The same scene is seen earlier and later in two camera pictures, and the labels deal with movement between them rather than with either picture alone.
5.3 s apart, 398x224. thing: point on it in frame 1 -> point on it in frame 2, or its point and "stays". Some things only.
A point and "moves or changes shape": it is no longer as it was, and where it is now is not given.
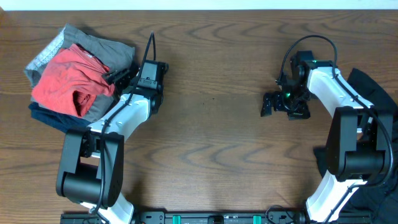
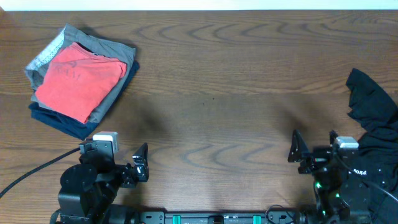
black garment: [379, 199] stays
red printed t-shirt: [71, 81] moves or changes shape
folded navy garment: [67, 123] stays
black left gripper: [121, 85] -> [131, 180]
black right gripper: [301, 113] -> [314, 159]
